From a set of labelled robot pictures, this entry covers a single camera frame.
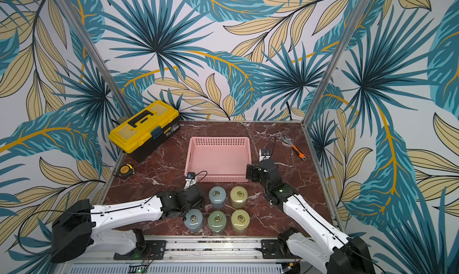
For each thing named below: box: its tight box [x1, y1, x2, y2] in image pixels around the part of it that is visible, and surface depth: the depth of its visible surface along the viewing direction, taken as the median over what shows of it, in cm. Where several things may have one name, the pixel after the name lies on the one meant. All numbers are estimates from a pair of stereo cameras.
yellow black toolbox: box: [108, 100, 180, 163], surface depth 96 cm
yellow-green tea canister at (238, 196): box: [230, 185, 249, 209], surface depth 82 cm
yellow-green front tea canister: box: [230, 209, 251, 234], surface depth 76 cm
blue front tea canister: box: [184, 208, 204, 233], surface depth 75 cm
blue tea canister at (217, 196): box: [208, 186, 227, 209], surface depth 82 cm
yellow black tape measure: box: [115, 163, 136, 178], surface depth 95 cm
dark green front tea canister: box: [207, 210, 228, 236], surface depth 75 cm
